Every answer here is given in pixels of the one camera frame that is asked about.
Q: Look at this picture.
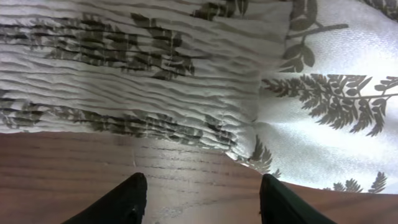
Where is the white fern print garment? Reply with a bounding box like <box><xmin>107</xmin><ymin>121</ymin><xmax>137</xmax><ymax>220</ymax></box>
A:
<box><xmin>1</xmin><ymin>0</ymin><xmax>397</xmax><ymax>194</ymax></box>

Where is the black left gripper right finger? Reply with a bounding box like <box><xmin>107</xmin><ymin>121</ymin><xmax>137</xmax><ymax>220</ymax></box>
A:
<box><xmin>259</xmin><ymin>174</ymin><xmax>336</xmax><ymax>224</ymax></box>

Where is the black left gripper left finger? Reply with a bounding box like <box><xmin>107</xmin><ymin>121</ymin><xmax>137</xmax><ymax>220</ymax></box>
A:
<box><xmin>63</xmin><ymin>172</ymin><xmax>147</xmax><ymax>224</ymax></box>

